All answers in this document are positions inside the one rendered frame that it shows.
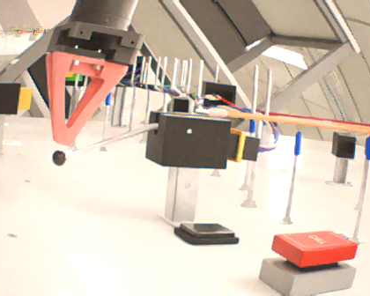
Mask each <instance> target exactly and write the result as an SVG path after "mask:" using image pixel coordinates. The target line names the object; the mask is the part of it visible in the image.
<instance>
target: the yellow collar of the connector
mask: <svg viewBox="0 0 370 296"><path fill-rule="evenodd" d="M230 132H232V133H236V134H240V141H239V145H238V151H237V155H236V159H227V160H229V161H232V162H235V163H241V156H242V152H243V147H244V143H245V138H246V132H245V131H241V130H237V129H231V131H230Z"/></svg>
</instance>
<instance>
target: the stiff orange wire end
mask: <svg viewBox="0 0 370 296"><path fill-rule="evenodd" d="M196 111H197V113H208V115H209V116H218V117H225V116H231V117H234V118H245V119H256V120H266V122H284V123H294V124H296V125H303V126H312V127H321V128H327V129H329V130H343V131H351V132H359V133H368V134H370V129H359V128H352V127H345V126H344V125H336V124H328V123H321V122H313V121H305V120H296V119H292V118H287V117H277V116H268V115H259V114H250V113H239V112H238V111H228V110H225V109H223V108H210V109H208V110H201V109H197V110H196Z"/></svg>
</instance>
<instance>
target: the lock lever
mask: <svg viewBox="0 0 370 296"><path fill-rule="evenodd" d="M157 129H158V124H150V125H146V126H144V127H141V128H138V129H133V130H130V131H127V132H124V133H121V134H119V135H118V136H116V137H110V138H108V139H105V140H101V141H99V142H97V143H94V144H89V145H87V146H83V147H81V148H77V149H76V150H73V151H68V150H66V152H65V155H66V156H65V157H66V161H68V160H69V158H71V157H74V156H77V155H79V154H81V153H84V152H89V151H91V150H94V149H97V148H100V147H102V146H105V145H108V144H113V143H116V142H118V141H122V140H124V139H127V138H130V137H132V136H135V135H138V134H141V133H144V132H146V131H149V130H157Z"/></svg>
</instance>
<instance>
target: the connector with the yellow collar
mask: <svg viewBox="0 0 370 296"><path fill-rule="evenodd" d="M260 139H261V138H257V137H251V136H250V135H248V134H246V138H245V143H244V147H243V152H242V156H241V160H248V161H250V160H253V161H256V158H257V153H258V149H259V144H260ZM239 141H240V134H236V133H232V132H230V140H229V147H228V155H227V158H228V159H236V155H237V151H238V145H239Z"/></svg>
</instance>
